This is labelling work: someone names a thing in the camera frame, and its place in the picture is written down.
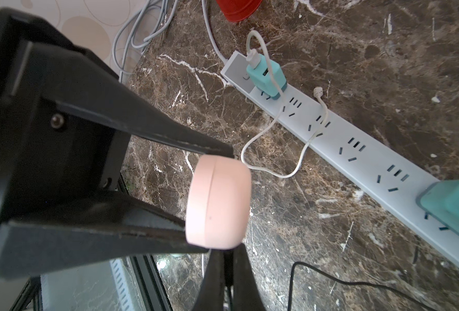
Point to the pink earbud case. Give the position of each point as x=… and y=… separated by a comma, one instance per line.
x=218, y=205

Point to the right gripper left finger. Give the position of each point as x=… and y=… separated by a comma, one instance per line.
x=212, y=291

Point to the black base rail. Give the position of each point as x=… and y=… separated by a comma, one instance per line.
x=129, y=283

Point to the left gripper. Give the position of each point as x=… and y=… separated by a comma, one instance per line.
x=64, y=119

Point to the red metal cup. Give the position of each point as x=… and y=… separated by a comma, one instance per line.
x=238, y=10

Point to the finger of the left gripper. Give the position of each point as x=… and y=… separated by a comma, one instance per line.
x=104, y=226

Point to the teal charger with black cable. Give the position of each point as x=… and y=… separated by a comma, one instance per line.
x=441, y=200

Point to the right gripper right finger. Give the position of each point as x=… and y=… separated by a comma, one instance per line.
x=245, y=291

